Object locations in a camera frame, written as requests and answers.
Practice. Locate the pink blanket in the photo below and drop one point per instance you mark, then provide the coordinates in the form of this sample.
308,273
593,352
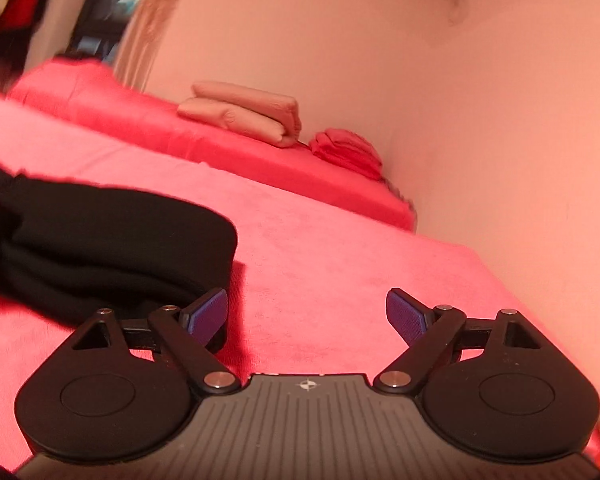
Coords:
330,260

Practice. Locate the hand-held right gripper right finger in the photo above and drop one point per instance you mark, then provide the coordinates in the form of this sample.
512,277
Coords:
407,317

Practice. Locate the red bed sheet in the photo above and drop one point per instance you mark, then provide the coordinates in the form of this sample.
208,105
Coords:
180,135

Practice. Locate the black pants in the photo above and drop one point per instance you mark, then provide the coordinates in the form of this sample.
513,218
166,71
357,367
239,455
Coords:
105,240

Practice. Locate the dark framed window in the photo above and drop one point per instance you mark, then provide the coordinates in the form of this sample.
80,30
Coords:
110,5

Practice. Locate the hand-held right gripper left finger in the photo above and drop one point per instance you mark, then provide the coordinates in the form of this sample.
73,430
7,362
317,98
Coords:
207,317

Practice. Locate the pink patterned curtain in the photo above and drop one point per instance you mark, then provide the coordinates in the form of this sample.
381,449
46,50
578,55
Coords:
155,20

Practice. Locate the folded red blanket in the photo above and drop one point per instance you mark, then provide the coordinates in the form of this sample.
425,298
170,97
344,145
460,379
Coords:
347,152

